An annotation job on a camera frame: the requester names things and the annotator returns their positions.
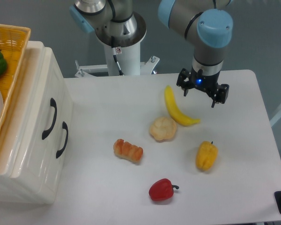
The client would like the toy croissant bread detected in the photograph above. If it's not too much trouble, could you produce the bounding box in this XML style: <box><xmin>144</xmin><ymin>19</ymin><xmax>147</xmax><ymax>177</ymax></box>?
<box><xmin>113</xmin><ymin>139</ymin><xmax>143</xmax><ymax>163</ymax></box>

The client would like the red toy bell pepper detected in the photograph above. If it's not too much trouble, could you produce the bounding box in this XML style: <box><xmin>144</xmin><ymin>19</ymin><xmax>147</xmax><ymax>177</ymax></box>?
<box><xmin>148</xmin><ymin>178</ymin><xmax>179</xmax><ymax>202</ymax></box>

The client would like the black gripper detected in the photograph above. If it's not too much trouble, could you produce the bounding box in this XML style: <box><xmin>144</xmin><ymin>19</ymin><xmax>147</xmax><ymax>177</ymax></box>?
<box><xmin>176</xmin><ymin>68</ymin><xmax>229</xmax><ymax>108</ymax></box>

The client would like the white drawer cabinet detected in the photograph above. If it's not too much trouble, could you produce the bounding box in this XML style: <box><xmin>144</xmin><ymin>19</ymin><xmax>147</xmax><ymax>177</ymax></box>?
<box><xmin>0</xmin><ymin>41</ymin><xmax>73</xmax><ymax>204</ymax></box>

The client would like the yellow toy banana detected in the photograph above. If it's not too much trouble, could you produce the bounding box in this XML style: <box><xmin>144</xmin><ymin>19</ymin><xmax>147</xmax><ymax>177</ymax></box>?
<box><xmin>164</xmin><ymin>85</ymin><xmax>200</xmax><ymax>127</ymax></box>

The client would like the round toy bread bun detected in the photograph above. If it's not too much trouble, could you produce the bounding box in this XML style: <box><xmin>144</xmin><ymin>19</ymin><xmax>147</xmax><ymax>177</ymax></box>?
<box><xmin>149</xmin><ymin>117</ymin><xmax>177</xmax><ymax>142</ymax></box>

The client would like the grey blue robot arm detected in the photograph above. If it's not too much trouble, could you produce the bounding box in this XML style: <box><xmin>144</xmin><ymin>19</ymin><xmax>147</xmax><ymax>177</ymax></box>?
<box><xmin>69</xmin><ymin>0</ymin><xmax>233</xmax><ymax>104</ymax></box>

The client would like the robot cable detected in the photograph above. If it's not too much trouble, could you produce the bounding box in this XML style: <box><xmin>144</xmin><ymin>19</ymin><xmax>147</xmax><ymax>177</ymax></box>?
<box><xmin>110</xmin><ymin>36</ymin><xmax>125</xmax><ymax>76</ymax></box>

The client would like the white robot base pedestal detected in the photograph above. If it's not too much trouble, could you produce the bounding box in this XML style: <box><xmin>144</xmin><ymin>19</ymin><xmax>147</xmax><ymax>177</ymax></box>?
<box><xmin>75</xmin><ymin>12</ymin><xmax>160</xmax><ymax>78</ymax></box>

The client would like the white drawer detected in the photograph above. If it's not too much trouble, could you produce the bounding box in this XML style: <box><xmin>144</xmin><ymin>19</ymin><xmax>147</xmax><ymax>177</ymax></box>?
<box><xmin>38</xmin><ymin>100</ymin><xmax>73</xmax><ymax>204</ymax></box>
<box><xmin>11</xmin><ymin>47</ymin><xmax>72</xmax><ymax>180</ymax></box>

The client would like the yellow toy bell pepper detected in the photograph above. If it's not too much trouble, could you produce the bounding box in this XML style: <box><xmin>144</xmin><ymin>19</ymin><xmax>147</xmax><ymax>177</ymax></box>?
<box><xmin>195</xmin><ymin>141</ymin><xmax>218</xmax><ymax>171</ymax></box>

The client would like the yellow woven basket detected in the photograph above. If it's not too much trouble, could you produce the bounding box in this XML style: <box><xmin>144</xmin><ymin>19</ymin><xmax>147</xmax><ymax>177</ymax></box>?
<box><xmin>0</xmin><ymin>24</ymin><xmax>31</xmax><ymax>133</ymax></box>

